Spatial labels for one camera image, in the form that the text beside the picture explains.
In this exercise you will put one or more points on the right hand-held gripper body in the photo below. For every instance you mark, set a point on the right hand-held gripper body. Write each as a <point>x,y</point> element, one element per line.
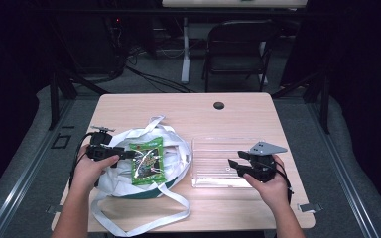
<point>261,167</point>

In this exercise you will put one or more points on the black folding chair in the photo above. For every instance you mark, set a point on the black folding chair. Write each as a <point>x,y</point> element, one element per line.
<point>238,43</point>

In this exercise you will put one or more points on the metal table clip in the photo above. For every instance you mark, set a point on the metal table clip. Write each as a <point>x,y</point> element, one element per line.
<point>58,209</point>
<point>310,207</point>

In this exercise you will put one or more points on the clear plastic tray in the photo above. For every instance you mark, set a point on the clear plastic tray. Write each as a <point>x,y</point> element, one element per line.
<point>211,162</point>

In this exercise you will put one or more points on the black metal stand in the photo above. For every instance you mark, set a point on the black metal stand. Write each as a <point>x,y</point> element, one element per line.
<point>54,99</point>
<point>325,102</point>

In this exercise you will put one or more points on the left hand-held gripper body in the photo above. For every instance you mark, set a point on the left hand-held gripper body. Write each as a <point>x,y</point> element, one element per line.
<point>101,152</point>

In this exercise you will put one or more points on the white desk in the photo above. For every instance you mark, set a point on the white desk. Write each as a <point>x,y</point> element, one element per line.
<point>231,3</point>

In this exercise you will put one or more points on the aluminium floor rail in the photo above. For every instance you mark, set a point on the aluminium floor rail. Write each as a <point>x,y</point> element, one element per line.
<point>23,175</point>
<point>344,175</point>

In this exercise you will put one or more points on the person's left hand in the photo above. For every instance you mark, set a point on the person's left hand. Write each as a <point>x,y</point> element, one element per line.
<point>86,173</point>

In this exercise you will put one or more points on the white tote bag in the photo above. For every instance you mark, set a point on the white tote bag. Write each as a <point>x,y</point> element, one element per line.
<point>175,148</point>

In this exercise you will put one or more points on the green snack packet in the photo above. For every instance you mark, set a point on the green snack packet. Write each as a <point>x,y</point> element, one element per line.
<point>147,162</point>

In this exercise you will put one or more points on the person's right hand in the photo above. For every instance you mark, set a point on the person's right hand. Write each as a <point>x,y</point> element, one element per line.
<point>274,191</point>

